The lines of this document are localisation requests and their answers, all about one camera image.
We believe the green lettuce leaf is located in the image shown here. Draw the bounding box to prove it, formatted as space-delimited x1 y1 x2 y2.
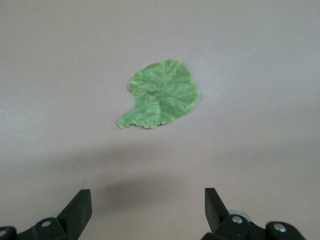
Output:
116 58 200 130

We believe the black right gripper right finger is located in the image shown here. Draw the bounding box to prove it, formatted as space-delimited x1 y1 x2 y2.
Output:
201 187 307 240

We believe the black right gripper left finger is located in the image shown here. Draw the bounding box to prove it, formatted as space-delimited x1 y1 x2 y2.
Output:
0 188 93 240

